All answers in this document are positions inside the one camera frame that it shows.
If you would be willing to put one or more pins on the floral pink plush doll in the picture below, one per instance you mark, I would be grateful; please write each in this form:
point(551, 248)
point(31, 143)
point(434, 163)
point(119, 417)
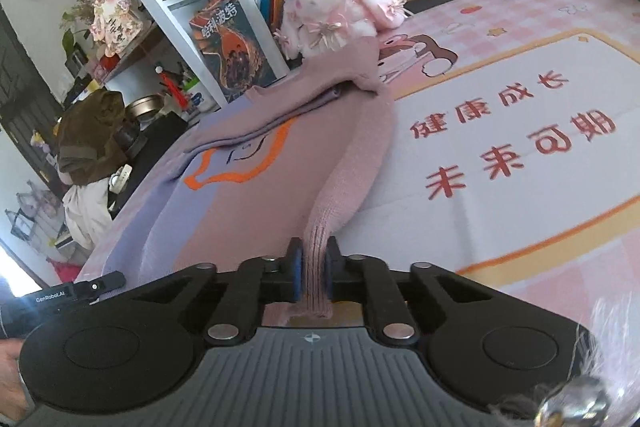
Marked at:
point(114, 25)

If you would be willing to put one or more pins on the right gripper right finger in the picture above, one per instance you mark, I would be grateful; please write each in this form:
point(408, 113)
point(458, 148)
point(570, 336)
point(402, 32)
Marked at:
point(368, 281)

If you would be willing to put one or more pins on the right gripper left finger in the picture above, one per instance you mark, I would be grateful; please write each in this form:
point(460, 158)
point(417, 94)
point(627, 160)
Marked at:
point(247, 291)

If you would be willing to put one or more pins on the red tassel ornament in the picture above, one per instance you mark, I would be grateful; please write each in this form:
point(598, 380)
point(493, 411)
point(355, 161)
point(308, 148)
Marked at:
point(172, 86)

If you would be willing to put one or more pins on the white cloth pile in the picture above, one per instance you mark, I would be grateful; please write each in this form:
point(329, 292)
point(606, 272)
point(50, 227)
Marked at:
point(86, 213)

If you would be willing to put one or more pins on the illustrated orange cover book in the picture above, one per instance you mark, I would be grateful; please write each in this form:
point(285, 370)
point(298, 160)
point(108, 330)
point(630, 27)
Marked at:
point(237, 46)

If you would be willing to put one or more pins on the pink and purple sweater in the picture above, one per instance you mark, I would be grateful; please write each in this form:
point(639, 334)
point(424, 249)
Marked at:
point(295, 160)

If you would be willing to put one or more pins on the person left hand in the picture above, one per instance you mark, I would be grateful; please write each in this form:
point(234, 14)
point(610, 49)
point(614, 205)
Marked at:
point(13, 400)

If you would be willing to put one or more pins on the metal bowl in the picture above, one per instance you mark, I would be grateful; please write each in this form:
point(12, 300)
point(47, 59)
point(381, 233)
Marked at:
point(144, 108)

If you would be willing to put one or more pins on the pink checkered table cloth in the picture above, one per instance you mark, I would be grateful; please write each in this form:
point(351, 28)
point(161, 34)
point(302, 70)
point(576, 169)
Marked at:
point(515, 153)

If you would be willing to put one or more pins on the brown garment pile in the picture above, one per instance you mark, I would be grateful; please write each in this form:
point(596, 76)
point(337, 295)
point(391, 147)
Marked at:
point(87, 148)

